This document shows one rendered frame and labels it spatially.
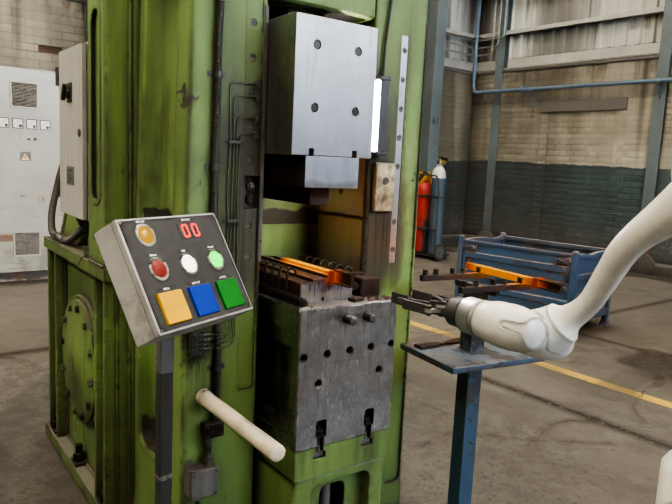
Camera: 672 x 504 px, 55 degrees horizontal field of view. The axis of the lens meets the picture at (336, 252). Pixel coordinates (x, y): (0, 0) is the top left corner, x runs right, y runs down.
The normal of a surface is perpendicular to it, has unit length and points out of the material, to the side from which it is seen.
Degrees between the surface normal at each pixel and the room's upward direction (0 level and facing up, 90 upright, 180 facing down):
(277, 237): 90
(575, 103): 90
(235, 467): 90
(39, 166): 90
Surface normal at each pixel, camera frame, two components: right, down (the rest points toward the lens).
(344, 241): -0.81, 0.04
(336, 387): 0.59, 0.15
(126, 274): -0.49, 0.10
